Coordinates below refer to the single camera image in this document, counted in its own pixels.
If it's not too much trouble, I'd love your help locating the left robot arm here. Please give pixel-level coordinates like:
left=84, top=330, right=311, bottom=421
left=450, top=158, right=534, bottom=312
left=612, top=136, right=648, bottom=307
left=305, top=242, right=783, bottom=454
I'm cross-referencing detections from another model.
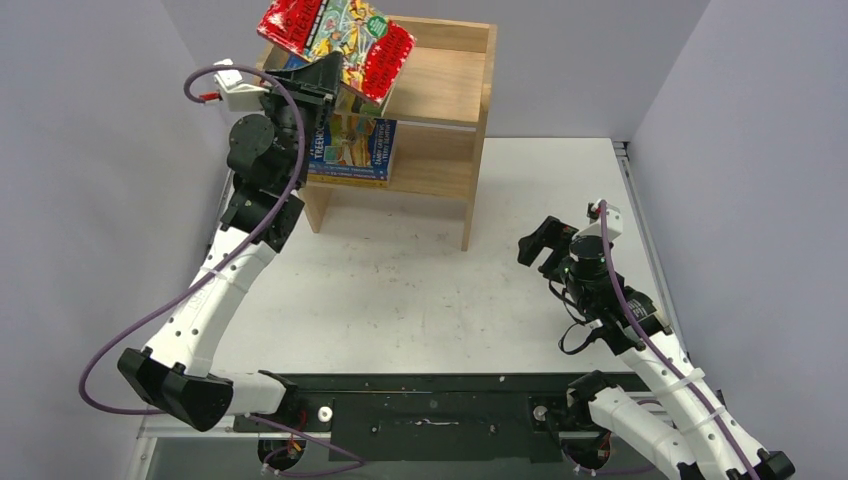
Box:
left=117, top=53, right=342, bottom=431

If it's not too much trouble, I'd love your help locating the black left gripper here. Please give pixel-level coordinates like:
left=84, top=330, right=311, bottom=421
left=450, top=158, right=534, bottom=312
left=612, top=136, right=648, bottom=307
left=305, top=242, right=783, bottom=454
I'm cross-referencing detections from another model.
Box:
left=259, top=52, right=342, bottom=189

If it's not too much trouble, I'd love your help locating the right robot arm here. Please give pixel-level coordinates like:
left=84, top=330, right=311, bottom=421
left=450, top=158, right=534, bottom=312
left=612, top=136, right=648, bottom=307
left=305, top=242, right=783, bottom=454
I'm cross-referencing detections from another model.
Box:
left=517, top=202, right=797, bottom=479

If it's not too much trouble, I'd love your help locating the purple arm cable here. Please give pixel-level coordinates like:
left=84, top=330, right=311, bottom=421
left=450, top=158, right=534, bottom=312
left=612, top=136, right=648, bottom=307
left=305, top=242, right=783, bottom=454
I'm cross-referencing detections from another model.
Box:
left=78, top=64, right=370, bottom=478
left=596, top=200, right=762, bottom=480

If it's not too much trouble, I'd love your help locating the wooden shelf unit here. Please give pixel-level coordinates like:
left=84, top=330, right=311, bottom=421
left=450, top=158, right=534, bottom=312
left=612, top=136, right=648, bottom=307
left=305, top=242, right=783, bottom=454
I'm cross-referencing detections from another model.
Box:
left=261, top=16, right=497, bottom=230

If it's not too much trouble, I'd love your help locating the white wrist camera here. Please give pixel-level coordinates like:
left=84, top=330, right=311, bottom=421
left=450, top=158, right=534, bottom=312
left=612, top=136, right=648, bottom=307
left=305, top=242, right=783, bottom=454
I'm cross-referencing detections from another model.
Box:
left=576, top=199, right=624, bottom=241
left=197, top=69, right=269, bottom=113

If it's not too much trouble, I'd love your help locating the yellow 130-storey treehouse book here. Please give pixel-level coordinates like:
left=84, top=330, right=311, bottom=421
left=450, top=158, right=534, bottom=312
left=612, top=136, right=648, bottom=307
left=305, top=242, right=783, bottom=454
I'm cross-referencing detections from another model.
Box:
left=308, top=174, right=389, bottom=189

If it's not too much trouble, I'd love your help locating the red treehouse book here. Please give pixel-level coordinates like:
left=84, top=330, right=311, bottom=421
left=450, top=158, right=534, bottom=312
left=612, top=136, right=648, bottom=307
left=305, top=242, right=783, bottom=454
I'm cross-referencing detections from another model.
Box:
left=256, top=0, right=417, bottom=108

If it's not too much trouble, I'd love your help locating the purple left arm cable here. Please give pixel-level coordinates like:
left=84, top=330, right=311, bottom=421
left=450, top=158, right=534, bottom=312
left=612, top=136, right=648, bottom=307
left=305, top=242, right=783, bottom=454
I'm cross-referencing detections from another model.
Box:
left=78, top=64, right=370, bottom=478

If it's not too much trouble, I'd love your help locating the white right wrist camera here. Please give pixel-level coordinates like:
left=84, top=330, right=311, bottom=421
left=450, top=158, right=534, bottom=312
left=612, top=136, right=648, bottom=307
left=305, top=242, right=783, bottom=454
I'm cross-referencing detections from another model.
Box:
left=576, top=199, right=624, bottom=241

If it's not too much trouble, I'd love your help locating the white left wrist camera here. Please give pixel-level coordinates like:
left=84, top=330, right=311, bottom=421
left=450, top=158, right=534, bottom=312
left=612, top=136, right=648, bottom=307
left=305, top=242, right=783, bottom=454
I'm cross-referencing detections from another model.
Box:
left=197, top=69, right=269, bottom=113

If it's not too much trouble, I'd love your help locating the animal farm book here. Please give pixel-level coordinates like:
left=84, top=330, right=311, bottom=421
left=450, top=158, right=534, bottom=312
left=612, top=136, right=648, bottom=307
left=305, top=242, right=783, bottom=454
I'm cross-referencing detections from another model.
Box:
left=283, top=54, right=392, bottom=118

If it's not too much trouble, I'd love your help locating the blue 91-storey treehouse book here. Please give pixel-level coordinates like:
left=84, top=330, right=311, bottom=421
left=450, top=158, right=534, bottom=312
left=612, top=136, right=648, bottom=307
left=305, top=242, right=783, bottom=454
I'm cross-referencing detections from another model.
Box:
left=308, top=114, right=398, bottom=181

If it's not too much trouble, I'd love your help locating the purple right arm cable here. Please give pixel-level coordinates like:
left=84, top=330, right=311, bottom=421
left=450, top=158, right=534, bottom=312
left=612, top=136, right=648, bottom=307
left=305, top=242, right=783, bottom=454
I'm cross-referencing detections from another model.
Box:
left=596, top=200, right=762, bottom=480

